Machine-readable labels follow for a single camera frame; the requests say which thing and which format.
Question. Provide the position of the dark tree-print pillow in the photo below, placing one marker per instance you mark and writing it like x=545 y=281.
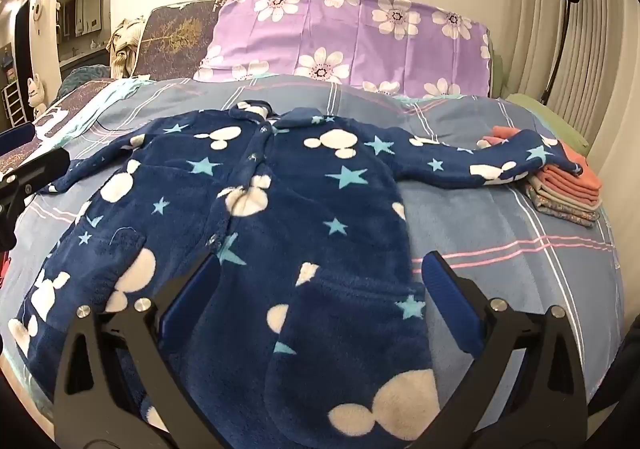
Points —
x=170 y=34

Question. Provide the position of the white wall ornament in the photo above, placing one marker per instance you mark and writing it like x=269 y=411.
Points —
x=37 y=4

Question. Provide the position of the white cat figurine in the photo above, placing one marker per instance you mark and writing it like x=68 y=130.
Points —
x=37 y=91

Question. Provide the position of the cream pleated curtain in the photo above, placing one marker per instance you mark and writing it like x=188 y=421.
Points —
x=600 y=54

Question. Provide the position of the cream draped garment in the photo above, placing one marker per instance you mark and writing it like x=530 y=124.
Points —
x=125 y=46

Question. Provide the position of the dark printed quilt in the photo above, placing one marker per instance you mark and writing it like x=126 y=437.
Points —
x=65 y=104

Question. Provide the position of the blue fleece star-print pajama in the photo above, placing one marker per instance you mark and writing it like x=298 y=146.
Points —
x=300 y=209

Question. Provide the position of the purple floral pillow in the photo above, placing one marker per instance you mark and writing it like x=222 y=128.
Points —
x=350 y=39

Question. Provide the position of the blue floral folded garment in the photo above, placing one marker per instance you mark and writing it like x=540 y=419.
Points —
x=565 y=215

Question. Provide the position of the green pillow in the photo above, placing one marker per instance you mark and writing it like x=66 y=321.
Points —
x=550 y=124

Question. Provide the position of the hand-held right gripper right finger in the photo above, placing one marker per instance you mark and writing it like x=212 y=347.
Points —
x=450 y=294

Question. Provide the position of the blue plaid bedsheet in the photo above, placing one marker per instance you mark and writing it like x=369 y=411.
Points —
x=500 y=229

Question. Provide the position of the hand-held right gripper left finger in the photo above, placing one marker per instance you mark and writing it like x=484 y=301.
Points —
x=192 y=294

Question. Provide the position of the pale grey folded garment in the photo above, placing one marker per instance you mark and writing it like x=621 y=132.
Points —
x=555 y=196

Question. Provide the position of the teal knit blanket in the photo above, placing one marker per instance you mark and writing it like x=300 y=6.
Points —
x=85 y=76

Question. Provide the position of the kitchen cabinet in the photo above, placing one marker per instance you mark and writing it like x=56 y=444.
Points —
x=82 y=9

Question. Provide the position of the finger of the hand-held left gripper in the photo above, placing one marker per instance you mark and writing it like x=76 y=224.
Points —
x=15 y=141
x=42 y=169

